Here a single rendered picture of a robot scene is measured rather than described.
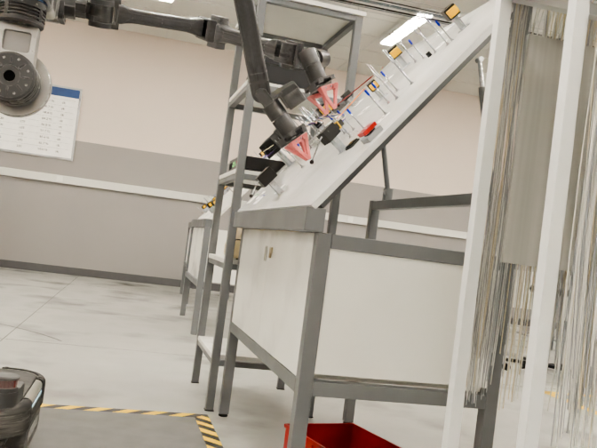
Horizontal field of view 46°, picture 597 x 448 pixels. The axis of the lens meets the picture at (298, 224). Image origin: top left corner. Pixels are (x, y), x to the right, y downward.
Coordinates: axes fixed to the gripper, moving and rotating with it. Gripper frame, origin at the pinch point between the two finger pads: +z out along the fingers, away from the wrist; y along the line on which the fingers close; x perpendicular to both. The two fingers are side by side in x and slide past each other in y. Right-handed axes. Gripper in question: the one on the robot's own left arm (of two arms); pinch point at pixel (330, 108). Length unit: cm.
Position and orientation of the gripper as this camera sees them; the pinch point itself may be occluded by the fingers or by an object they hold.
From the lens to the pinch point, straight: 225.1
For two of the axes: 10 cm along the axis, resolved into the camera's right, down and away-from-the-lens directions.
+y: -4.2, 1.8, 8.9
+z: 3.8, 9.3, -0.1
